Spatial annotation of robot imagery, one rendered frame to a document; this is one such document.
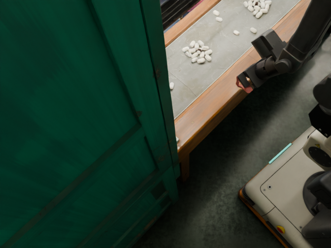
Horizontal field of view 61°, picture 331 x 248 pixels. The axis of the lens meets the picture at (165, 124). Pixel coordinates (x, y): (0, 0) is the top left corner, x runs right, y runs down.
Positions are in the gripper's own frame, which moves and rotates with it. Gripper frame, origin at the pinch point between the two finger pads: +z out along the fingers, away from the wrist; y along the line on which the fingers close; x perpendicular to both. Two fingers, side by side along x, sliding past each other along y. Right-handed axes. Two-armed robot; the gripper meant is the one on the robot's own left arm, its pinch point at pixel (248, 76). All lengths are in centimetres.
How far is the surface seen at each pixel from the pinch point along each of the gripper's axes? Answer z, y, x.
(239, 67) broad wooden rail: 26.8, -14.8, -1.6
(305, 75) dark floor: 91, -93, 40
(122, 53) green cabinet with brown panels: -49, 42, -21
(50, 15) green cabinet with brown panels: -58, 48, -26
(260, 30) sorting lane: 33, -39, -9
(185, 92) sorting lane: 32.4, 10.7, -7.0
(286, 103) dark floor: 88, -64, 46
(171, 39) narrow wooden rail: 42, -2, -31
